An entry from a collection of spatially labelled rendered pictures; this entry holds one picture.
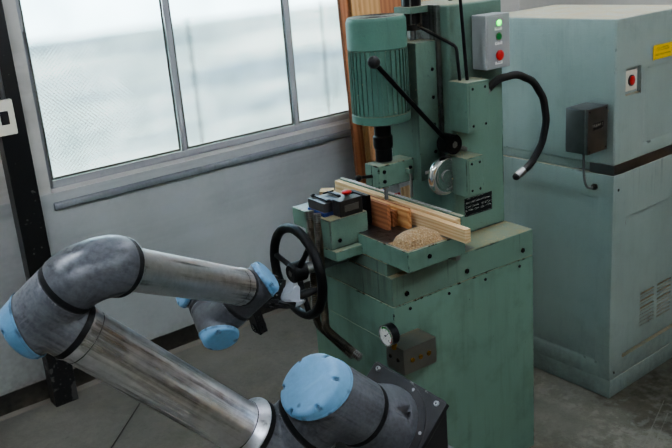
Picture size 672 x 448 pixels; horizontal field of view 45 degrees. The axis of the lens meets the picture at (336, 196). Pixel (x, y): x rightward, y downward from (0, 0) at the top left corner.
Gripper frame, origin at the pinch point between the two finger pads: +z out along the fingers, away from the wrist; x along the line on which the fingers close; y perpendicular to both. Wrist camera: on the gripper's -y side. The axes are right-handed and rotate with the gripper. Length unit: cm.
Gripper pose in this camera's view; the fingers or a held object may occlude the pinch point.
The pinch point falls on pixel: (300, 302)
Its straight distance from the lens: 226.3
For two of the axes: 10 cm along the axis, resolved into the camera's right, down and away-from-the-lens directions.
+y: 2.1, -9.7, -0.9
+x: -5.7, -2.0, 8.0
